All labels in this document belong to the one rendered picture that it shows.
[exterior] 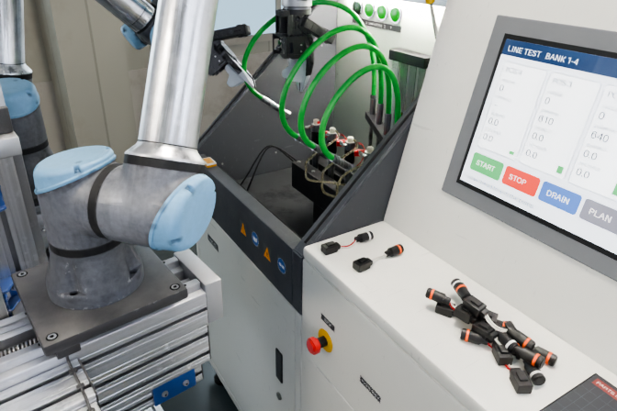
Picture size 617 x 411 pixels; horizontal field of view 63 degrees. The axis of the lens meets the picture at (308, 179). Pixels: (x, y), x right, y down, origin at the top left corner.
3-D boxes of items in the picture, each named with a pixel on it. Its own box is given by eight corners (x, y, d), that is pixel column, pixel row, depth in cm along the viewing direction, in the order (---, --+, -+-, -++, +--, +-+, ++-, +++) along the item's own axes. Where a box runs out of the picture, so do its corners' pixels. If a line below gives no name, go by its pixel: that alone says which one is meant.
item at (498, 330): (411, 309, 88) (415, 283, 86) (454, 289, 94) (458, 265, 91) (523, 400, 71) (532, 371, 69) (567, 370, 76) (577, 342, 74)
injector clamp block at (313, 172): (291, 206, 153) (291, 161, 147) (319, 199, 158) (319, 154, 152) (359, 261, 127) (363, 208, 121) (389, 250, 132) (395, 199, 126)
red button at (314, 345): (303, 349, 107) (303, 329, 105) (319, 341, 109) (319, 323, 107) (316, 364, 103) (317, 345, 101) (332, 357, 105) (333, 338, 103)
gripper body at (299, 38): (272, 56, 129) (271, 6, 124) (300, 53, 134) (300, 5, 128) (286, 61, 124) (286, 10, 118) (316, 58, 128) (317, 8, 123)
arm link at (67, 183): (81, 207, 87) (66, 134, 82) (149, 219, 84) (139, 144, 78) (28, 243, 77) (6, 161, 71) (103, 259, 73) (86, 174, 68)
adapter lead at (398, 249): (359, 273, 98) (359, 264, 97) (352, 268, 99) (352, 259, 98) (404, 254, 104) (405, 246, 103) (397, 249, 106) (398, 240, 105)
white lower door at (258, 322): (207, 356, 195) (192, 200, 166) (212, 353, 196) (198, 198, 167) (292, 498, 145) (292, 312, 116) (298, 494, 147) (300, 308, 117)
